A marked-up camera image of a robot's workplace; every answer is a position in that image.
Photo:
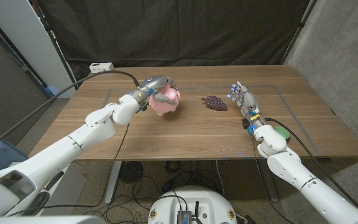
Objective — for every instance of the white upright panel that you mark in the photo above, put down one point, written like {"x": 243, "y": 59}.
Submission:
{"x": 33, "y": 43}

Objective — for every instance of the white low box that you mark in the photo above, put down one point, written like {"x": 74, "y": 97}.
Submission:
{"x": 73, "y": 183}

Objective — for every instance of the grey finned electronics box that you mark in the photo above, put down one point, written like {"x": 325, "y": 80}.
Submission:
{"x": 184, "y": 216}

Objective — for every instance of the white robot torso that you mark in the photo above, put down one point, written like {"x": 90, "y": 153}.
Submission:
{"x": 42, "y": 220}

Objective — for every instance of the purple toy grape bunch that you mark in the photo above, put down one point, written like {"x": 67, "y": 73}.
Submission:
{"x": 215, "y": 103}

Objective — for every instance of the pink plastic piggy bank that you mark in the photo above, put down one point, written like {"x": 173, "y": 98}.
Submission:
{"x": 163, "y": 107}

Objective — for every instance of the green push button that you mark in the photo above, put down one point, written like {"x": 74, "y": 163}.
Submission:
{"x": 284, "y": 133}

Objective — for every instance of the black round floor fan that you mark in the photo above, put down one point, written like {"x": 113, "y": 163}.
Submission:
{"x": 131, "y": 172}

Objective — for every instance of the white table leg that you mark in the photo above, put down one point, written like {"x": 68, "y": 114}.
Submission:
{"x": 113, "y": 182}

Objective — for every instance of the grey table leg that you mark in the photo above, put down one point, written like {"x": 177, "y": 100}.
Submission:
{"x": 269, "y": 186}

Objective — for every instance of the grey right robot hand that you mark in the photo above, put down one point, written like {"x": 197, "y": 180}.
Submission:
{"x": 248, "y": 99}

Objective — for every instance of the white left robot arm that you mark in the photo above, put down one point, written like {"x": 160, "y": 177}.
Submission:
{"x": 82, "y": 137}

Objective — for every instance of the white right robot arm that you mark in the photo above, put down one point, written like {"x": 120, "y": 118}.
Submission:
{"x": 291, "y": 171}

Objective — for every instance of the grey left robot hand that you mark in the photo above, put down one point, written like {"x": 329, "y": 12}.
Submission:
{"x": 149, "y": 84}

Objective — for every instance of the black backdrop frame pole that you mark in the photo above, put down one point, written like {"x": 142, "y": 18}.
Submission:
{"x": 56, "y": 46}
{"x": 298, "y": 31}

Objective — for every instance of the white power strip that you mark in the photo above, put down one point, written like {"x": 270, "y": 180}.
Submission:
{"x": 99, "y": 66}

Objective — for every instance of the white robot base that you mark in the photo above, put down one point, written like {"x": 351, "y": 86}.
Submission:
{"x": 193, "y": 199}

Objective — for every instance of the black power adapter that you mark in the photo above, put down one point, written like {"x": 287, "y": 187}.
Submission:
{"x": 167, "y": 185}

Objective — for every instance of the black backdrop curtain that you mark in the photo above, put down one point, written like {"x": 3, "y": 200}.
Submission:
{"x": 172, "y": 31}

